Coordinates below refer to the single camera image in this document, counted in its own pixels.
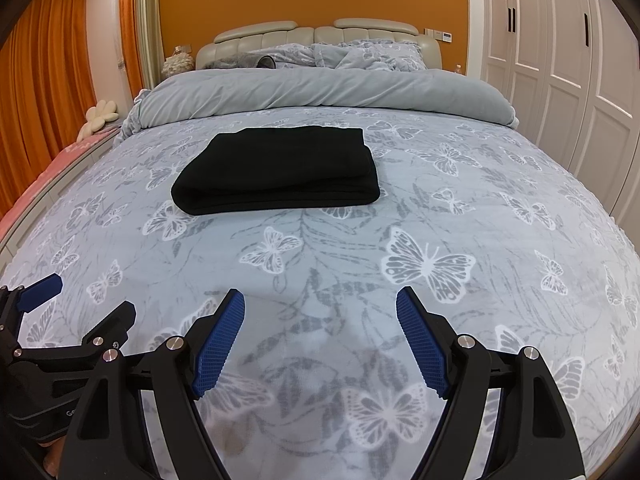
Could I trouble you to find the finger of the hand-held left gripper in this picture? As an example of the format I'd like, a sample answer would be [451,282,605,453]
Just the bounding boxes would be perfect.
[0,274,64,356]
[15,301,137,374]

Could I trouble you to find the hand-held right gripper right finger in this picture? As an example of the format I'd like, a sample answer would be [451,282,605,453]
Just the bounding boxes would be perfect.
[395,286,587,480]

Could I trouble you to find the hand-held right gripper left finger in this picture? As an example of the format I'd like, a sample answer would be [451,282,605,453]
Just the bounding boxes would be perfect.
[59,288,247,480]

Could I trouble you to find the black pants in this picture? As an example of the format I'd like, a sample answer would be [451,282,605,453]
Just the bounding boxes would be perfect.
[171,127,381,216]

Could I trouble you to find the person's left forearm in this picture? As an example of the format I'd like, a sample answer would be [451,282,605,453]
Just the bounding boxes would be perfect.
[42,437,66,478]

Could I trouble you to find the pink blanket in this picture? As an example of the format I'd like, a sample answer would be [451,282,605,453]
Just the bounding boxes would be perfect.
[0,127,121,233]

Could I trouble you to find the white flower cushion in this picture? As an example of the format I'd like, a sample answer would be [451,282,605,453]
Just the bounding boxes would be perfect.
[75,100,123,142]

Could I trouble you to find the orange curtain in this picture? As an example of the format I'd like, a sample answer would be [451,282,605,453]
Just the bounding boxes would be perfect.
[0,0,98,206]
[116,0,145,95]

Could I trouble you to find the white bedside decoration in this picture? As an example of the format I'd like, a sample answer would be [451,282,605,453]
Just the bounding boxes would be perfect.
[162,52,195,78]

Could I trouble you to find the grey duvet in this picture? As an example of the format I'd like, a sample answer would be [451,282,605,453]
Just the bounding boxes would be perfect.
[120,66,521,138]

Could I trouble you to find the grey fuzzy throw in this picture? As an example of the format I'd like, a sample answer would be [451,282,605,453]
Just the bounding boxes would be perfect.
[204,52,277,70]

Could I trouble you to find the butterfly print pillow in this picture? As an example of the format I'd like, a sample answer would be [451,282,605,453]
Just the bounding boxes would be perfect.
[245,44,321,68]
[312,40,428,73]

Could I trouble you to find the white wardrobe doors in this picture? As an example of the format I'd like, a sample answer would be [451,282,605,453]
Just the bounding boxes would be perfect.
[467,0,640,221]

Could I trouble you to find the beige padded headboard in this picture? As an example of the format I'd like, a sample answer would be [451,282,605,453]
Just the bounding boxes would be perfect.
[195,18,442,72]

